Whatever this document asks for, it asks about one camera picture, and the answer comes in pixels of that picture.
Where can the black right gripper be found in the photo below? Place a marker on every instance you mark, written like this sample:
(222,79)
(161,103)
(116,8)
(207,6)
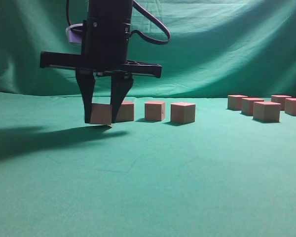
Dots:
(104,50)

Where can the pink cube column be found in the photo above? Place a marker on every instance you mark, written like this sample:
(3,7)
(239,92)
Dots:
(155,110)
(290,106)
(267,111)
(281,99)
(235,102)
(101,114)
(247,105)
(126,112)
(182,112)

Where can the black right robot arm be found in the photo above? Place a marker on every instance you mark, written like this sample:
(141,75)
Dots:
(114,10)

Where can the green cloth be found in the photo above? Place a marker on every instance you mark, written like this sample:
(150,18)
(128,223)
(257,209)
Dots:
(224,175)

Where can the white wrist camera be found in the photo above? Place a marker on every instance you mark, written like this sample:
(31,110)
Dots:
(75,34)

